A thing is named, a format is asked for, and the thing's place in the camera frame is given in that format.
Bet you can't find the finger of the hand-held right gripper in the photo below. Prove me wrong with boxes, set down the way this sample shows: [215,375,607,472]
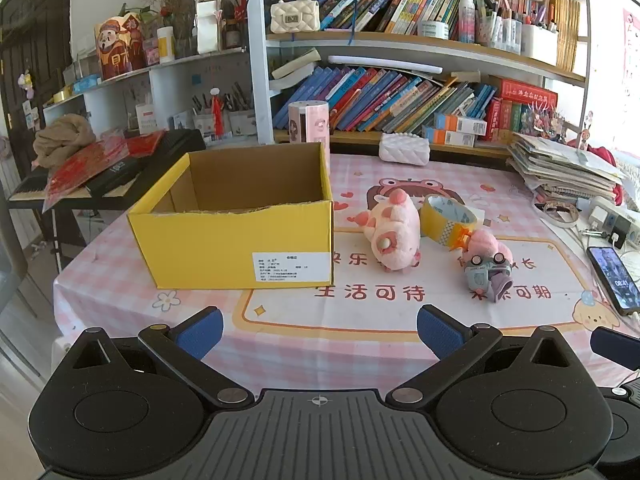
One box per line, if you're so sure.
[590,326,640,362]

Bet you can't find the red thick dictionary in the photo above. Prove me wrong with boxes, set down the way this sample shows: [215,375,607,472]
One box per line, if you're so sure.
[499,77,559,107]

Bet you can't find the white bottle yellow label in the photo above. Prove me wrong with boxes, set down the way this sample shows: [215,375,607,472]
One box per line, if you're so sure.
[157,26,175,65]

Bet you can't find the red cloth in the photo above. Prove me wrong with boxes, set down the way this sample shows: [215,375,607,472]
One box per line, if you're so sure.
[584,144,632,207]

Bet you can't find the white power strip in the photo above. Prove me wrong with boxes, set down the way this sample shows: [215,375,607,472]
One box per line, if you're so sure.
[589,195,640,249]

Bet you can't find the beige cloth bundle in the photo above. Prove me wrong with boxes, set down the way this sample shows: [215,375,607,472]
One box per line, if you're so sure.
[32,113,96,169]

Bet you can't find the red standing dictionary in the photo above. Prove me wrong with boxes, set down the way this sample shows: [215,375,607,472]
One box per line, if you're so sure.
[486,97,524,142]

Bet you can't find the yellow tape roll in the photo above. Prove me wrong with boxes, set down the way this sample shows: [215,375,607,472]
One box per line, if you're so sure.
[419,193,485,247]

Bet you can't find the stack of papers and notebooks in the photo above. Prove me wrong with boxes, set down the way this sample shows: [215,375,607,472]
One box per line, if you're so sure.
[507,132,627,206]

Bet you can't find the black smartphone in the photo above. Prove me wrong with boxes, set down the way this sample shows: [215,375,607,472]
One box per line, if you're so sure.
[586,245,640,316]

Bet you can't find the pink cylindrical container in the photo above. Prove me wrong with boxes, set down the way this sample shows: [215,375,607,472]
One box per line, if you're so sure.
[287,101,330,157]

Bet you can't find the cream quilted pearl-handle handbag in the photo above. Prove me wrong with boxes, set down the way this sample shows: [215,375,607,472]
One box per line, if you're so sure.
[270,0,321,35]

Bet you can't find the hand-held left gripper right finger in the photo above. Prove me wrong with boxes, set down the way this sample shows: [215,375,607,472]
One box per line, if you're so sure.
[384,304,576,407]

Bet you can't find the white bookshelf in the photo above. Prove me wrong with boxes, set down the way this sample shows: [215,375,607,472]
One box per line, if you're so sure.
[247,0,592,159]

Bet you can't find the deer cartoon figure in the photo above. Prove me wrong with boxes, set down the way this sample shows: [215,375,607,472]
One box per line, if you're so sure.
[574,110,597,152]

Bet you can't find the orange and white box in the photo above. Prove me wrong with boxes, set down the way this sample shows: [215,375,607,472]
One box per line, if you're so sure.
[422,127,477,148]
[434,112,487,136]

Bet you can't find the white corner shelf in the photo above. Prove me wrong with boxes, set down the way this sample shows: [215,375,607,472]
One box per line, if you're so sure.
[42,46,257,142]

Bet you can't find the grey toy car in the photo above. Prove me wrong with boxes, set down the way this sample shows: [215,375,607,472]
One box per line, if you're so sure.
[462,252,513,291]

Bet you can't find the clear pen cup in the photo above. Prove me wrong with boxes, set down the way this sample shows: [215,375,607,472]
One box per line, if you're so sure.
[475,0,524,54]

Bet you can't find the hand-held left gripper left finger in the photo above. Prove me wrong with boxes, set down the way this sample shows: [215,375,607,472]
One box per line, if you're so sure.
[65,306,256,409]

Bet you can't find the white long flat bar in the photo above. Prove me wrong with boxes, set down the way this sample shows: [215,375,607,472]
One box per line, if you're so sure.
[327,54,444,74]

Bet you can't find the pink wall poster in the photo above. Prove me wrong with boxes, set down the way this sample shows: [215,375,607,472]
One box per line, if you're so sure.
[621,6,640,87]

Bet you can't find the white paper bag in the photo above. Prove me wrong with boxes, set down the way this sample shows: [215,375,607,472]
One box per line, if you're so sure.
[195,0,224,55]

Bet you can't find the yellow cardboard box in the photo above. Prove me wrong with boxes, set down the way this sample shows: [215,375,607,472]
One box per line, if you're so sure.
[127,142,335,290]

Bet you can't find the red paper decorations in bag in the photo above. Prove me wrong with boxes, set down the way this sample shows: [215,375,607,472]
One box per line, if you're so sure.
[42,131,167,212]

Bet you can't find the white quilted purse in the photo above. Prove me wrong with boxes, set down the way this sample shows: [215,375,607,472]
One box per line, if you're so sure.
[379,132,431,166]

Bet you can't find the wide white tape roll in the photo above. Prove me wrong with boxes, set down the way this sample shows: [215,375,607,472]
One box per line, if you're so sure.
[417,20,450,40]

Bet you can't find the white lying book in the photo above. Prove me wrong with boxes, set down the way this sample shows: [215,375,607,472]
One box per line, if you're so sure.
[270,47,324,92]

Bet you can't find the black electronic keyboard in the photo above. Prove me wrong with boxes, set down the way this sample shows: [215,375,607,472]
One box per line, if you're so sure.
[7,128,207,202]

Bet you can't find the row of yellow spine books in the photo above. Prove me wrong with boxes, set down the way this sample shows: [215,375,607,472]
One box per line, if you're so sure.
[554,0,582,72]

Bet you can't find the small pink plush toy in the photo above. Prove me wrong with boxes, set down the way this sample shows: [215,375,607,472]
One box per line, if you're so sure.
[451,226,516,306]

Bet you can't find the pink plush pig toy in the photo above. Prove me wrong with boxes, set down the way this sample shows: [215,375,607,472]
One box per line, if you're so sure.
[350,186,422,272]

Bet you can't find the red tassel ornament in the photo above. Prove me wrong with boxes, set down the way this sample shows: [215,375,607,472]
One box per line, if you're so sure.
[209,87,224,134]

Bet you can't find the white pen holder box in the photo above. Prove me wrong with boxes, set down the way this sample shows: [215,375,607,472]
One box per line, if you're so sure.
[520,22,559,66]

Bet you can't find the pink printed tablecloth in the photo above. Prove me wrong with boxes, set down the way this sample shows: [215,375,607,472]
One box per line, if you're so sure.
[52,152,640,413]

